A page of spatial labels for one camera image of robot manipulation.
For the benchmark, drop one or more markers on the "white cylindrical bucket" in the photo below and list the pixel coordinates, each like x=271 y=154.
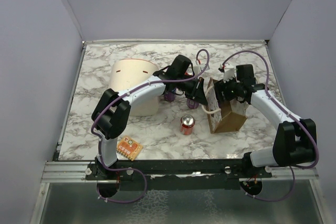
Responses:
x=127 y=73

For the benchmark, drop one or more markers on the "red cola can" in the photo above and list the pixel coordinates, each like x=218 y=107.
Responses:
x=189 y=72
x=187 y=123

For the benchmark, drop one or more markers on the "red cola can far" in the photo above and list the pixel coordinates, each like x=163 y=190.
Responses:
x=189 y=72

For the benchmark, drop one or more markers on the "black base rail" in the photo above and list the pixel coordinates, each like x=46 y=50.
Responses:
x=173 y=174

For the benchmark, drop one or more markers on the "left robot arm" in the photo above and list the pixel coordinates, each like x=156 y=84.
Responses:
x=110 y=117

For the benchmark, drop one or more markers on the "purple soda can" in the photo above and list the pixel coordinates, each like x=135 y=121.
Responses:
x=169 y=96
x=191 y=104

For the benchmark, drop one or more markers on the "orange snack packet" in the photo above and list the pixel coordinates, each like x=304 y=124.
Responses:
x=129 y=148

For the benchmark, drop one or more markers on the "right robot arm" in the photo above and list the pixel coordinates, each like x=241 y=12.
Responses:
x=295 y=141

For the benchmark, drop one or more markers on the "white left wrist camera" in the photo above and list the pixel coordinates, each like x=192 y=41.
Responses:
x=198 y=68

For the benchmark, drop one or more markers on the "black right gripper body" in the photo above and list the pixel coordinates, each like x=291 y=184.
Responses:
x=230 y=89

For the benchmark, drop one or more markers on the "red cola can near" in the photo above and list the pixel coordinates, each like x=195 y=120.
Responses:
x=187 y=123

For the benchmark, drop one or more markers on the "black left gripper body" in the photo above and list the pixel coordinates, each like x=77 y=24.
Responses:
x=188 y=86

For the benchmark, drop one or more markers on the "aluminium frame rail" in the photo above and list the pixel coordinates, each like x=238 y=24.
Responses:
x=75 y=172

